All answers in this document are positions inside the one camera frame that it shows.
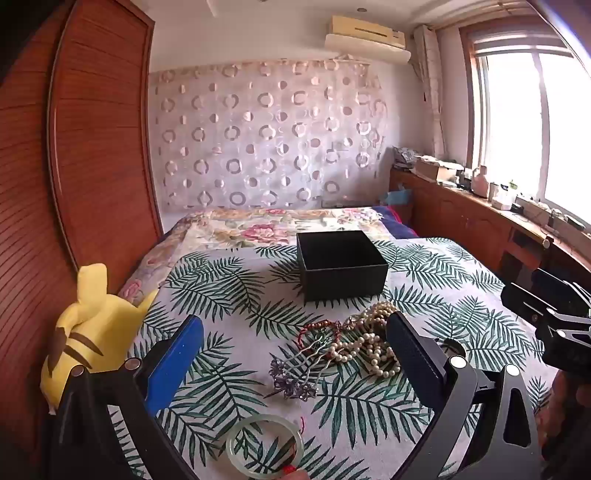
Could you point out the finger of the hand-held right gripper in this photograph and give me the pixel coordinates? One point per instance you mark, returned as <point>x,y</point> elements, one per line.
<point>561,286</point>
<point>526,302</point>

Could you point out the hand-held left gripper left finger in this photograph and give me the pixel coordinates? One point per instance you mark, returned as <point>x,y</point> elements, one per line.
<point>178,364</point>

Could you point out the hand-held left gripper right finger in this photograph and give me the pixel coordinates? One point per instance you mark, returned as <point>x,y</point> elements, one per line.
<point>411,350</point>

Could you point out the green jade bangle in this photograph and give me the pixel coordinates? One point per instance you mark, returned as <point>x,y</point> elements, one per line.
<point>240,431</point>

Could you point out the black square box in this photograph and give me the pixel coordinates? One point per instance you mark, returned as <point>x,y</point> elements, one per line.
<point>339,267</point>

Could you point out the silver flower hairpin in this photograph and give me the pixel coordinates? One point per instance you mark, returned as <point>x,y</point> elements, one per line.
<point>295,381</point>

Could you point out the person's right hand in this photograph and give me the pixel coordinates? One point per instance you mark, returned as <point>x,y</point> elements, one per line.
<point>568,415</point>

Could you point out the leaf print bed sheet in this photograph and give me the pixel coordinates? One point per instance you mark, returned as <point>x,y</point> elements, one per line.
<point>231,295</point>

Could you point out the yellow plush toy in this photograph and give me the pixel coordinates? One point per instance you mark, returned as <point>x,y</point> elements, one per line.
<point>92,323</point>

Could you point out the small white box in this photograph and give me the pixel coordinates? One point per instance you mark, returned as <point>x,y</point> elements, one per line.
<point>502,198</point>

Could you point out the wooden cabinet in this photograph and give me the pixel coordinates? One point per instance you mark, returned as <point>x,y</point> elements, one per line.
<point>461,217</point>

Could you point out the blue blanket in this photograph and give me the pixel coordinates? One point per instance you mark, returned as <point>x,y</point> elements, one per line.
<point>397,226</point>

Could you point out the white plastic jug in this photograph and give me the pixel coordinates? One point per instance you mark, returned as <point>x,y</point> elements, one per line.
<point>480,182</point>

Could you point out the floral quilt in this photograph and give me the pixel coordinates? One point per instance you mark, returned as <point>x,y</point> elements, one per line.
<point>240,230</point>

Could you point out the blue plastic bag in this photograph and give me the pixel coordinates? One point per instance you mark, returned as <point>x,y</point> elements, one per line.
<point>396,197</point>

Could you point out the cardboard box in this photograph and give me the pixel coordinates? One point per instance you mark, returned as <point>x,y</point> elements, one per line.
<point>436,170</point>

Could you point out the window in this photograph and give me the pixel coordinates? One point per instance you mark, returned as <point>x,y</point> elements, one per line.
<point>531,115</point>

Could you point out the patterned paper pile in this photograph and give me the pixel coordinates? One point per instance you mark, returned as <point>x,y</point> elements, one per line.
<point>404,157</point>

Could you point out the white wrapped pipe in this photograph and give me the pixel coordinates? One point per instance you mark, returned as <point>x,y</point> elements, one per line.
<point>431,92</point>

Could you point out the circle pattern wall cloth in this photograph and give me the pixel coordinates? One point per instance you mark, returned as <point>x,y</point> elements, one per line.
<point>268,138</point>

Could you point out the wall air conditioner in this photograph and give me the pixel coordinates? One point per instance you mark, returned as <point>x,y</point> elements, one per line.
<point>364,34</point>

